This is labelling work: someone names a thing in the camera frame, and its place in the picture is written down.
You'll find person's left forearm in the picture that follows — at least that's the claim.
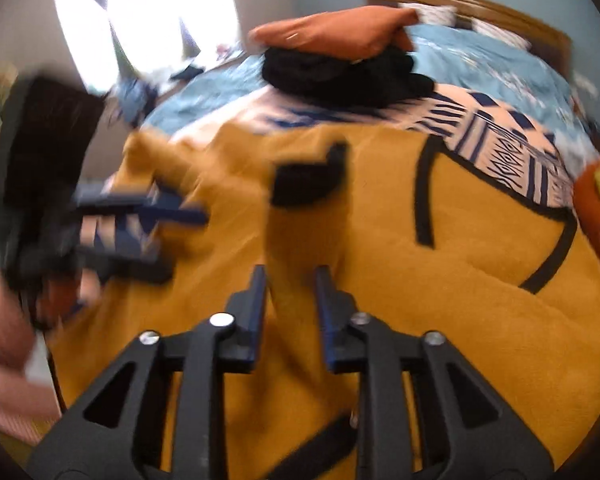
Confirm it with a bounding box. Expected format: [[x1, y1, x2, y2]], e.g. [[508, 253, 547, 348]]
[[0, 267, 63, 443]]

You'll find folded black garment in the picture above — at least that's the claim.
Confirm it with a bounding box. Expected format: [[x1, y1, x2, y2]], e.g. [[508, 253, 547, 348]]
[[261, 47, 436, 108]]

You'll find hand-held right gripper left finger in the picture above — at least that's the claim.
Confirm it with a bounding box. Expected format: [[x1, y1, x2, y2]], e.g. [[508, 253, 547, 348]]
[[27, 265, 268, 480]]

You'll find mustard yellow sweater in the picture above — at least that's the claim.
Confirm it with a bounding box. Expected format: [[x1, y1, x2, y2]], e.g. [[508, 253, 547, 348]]
[[47, 122, 600, 480]]

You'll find orange navy patterned blanket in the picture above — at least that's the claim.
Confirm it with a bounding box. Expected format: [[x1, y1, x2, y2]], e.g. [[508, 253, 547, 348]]
[[77, 82, 581, 263]]

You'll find light blue floral duvet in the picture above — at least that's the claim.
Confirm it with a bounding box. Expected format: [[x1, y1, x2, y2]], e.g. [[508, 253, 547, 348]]
[[115, 25, 600, 161]]

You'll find crumpled rust orange garment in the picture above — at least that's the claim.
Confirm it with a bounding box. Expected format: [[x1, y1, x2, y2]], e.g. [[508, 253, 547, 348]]
[[572, 157, 600, 281]]

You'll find wooden headboard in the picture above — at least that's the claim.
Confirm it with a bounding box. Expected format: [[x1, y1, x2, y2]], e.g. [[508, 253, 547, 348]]
[[362, 0, 573, 76]]

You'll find bright window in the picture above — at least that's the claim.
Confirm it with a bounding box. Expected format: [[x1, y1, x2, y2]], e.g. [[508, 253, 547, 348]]
[[50, 0, 241, 96]]

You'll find folded rust orange garment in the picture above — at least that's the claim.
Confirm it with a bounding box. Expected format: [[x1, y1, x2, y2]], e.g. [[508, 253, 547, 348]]
[[247, 6, 418, 63]]

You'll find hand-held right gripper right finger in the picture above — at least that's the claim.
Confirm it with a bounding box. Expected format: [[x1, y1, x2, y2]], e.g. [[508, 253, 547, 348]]
[[314, 265, 556, 480]]

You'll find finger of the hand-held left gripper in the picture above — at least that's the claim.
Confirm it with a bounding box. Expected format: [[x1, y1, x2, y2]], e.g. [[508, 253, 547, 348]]
[[79, 250, 175, 285], [75, 182, 210, 227]]

